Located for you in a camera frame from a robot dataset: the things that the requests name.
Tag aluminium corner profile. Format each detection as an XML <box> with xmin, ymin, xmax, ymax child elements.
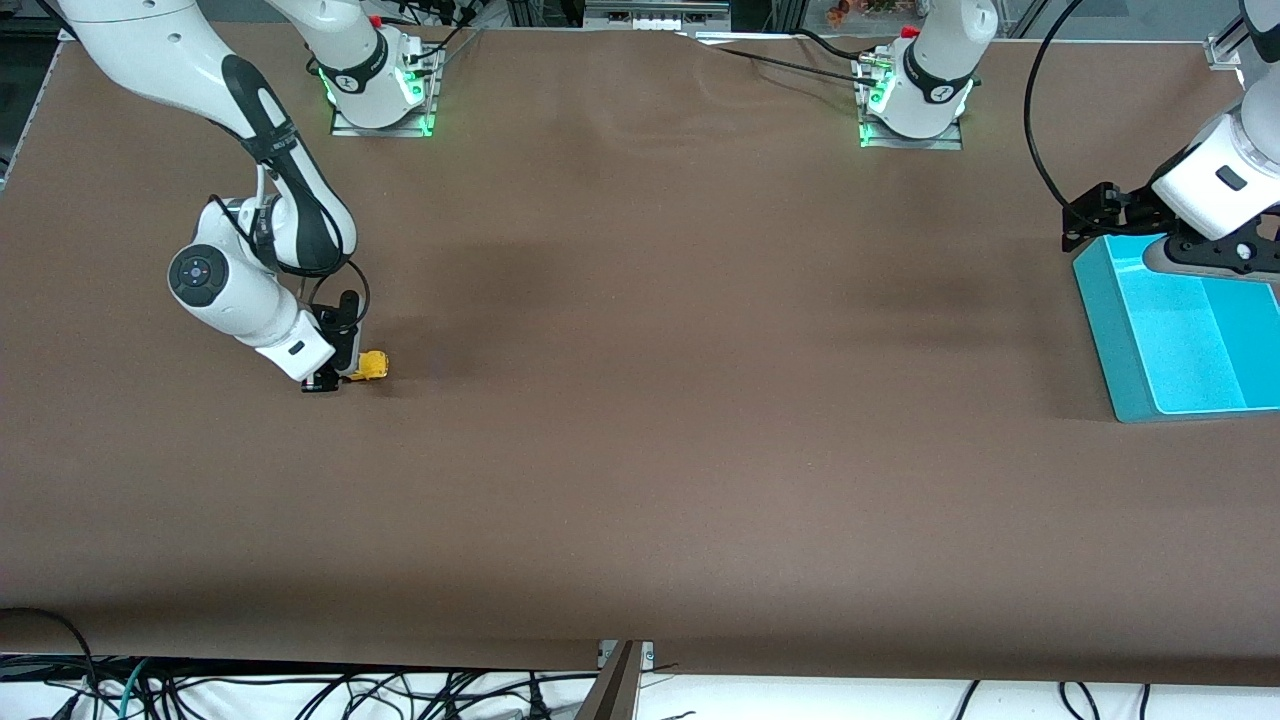
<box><xmin>1205</xmin><ymin>15</ymin><xmax>1251</xmax><ymax>71</ymax></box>

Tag teal plastic storage bin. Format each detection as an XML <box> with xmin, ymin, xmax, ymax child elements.
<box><xmin>1072</xmin><ymin>235</ymin><xmax>1280</xmax><ymax>424</ymax></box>

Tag brown table cover mat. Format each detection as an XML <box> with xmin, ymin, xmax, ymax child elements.
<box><xmin>0</xmin><ymin>22</ymin><xmax>1280</xmax><ymax>689</ymax></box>

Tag grey white power strip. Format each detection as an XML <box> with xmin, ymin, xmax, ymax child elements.
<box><xmin>583</xmin><ymin>0</ymin><xmax>733</xmax><ymax>33</ymax></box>

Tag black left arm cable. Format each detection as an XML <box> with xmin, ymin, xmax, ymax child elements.
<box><xmin>1023</xmin><ymin>0</ymin><xmax>1091</xmax><ymax>213</ymax></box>

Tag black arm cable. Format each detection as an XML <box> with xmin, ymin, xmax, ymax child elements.
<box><xmin>1023</xmin><ymin>0</ymin><xmax>1091</xmax><ymax>213</ymax></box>
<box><xmin>208</xmin><ymin>125</ymin><xmax>371</xmax><ymax>331</ymax></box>

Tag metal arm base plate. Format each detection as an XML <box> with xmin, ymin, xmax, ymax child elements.
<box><xmin>330</xmin><ymin>60</ymin><xmax>441</xmax><ymax>139</ymax></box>
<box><xmin>858</xmin><ymin>60</ymin><xmax>966</xmax><ymax>151</ymax></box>

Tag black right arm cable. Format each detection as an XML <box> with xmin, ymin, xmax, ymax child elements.
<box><xmin>208</xmin><ymin>125</ymin><xmax>371</xmax><ymax>331</ymax></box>

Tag black cable on table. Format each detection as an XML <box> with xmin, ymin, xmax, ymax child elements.
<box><xmin>795</xmin><ymin>28</ymin><xmax>876</xmax><ymax>63</ymax></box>
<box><xmin>680</xmin><ymin>33</ymin><xmax>883</xmax><ymax>89</ymax></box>

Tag teal floor cable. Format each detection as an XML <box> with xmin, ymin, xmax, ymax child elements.
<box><xmin>118</xmin><ymin>658</ymin><xmax>153</xmax><ymax>720</ymax></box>

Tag black looped floor cable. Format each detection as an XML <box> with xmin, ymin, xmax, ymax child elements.
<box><xmin>0</xmin><ymin>607</ymin><xmax>101</xmax><ymax>720</ymax></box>

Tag metal table edge bracket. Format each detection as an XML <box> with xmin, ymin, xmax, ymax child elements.
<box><xmin>575</xmin><ymin>640</ymin><xmax>656</xmax><ymax>720</ymax></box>

